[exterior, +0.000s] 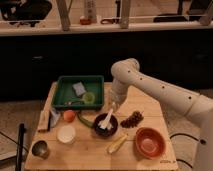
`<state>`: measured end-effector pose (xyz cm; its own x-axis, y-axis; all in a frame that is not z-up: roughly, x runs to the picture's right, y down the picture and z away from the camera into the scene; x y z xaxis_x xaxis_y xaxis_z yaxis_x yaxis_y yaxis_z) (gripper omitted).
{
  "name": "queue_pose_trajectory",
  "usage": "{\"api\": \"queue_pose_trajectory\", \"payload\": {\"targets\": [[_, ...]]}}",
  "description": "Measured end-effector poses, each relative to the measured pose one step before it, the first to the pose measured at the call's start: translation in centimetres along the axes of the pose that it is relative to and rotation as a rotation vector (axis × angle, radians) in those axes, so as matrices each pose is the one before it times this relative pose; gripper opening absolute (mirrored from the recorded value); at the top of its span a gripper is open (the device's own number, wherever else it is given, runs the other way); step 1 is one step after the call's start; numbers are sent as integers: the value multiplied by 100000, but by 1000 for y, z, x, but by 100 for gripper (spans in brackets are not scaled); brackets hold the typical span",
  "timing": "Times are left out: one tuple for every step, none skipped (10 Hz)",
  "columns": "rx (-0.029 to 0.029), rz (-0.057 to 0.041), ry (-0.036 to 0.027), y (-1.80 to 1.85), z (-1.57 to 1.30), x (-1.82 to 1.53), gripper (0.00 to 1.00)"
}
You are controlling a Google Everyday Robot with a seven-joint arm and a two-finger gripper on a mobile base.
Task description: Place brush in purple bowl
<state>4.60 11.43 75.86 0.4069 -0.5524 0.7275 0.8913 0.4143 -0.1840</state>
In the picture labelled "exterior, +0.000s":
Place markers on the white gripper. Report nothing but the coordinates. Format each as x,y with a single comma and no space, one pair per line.
117,98

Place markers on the white brush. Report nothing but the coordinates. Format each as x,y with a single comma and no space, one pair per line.
106,121

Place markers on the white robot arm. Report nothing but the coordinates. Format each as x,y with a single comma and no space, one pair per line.
195,107

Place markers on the dark purple bowl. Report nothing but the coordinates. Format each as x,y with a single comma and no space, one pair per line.
111,128

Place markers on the red bowl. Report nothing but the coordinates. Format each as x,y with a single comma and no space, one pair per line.
149,143

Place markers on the dark grape bunch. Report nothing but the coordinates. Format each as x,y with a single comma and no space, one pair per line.
133,120

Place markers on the blue grey sponge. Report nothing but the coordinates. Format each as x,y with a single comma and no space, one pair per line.
79,89

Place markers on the green plastic tray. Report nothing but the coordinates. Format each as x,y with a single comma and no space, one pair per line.
65,97

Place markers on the orange ball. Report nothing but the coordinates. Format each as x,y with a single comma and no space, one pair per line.
69,115

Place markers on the white round cup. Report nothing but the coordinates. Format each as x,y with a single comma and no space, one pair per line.
66,134

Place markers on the silver blue packet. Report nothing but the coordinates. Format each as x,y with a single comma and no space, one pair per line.
54,117

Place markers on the red object on shelf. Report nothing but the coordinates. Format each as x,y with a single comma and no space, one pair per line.
84,21

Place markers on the wooden block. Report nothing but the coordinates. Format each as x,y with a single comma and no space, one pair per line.
43,121

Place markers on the metal cup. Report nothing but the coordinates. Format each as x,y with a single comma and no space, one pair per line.
41,149

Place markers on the black pole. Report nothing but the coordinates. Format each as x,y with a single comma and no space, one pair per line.
20,147

